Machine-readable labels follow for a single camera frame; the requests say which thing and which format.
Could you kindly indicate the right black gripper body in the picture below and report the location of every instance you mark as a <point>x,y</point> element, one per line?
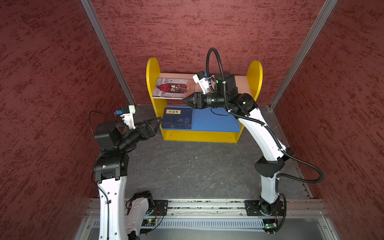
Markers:
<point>204,97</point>

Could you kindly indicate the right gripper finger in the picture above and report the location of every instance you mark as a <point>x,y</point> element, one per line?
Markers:
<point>189,99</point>
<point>190,104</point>

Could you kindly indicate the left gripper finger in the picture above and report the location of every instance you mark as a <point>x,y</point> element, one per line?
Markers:
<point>154,128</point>
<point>153,121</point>

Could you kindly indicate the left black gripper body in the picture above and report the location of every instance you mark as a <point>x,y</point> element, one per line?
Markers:
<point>142,134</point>

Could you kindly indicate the red pink picture book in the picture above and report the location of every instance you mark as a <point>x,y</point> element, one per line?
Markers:
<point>177,89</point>

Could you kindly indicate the blue book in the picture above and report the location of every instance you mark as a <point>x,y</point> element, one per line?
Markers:
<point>177,118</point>

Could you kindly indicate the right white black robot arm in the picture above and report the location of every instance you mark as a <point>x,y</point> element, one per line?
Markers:
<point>222,92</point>

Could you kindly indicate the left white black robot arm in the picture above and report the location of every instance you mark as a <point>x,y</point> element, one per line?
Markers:
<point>120,220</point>

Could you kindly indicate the yellow pink blue bookshelf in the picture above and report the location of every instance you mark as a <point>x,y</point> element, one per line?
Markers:
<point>208,125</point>

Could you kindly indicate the left controller board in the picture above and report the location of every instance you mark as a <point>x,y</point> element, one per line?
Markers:
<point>149,223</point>

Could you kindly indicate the controller board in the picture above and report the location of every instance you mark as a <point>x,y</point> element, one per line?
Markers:
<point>149,223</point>
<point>270,225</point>

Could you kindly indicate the right controller board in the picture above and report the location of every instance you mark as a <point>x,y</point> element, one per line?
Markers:
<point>270,225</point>

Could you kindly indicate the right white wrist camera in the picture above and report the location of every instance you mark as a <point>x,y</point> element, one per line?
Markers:
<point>204,82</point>

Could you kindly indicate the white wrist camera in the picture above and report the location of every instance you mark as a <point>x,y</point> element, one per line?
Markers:
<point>204,82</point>
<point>126,113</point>

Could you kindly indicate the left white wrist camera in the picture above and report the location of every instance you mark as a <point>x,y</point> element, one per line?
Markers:
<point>126,113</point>

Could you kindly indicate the left corner aluminium post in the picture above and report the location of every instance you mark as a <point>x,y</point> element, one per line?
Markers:
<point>97,26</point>

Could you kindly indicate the corner aluminium post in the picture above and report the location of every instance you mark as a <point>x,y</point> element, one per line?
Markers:
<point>317,26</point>
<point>97,26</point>

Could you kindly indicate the right corner aluminium post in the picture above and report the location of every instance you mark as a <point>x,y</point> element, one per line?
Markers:
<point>317,26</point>

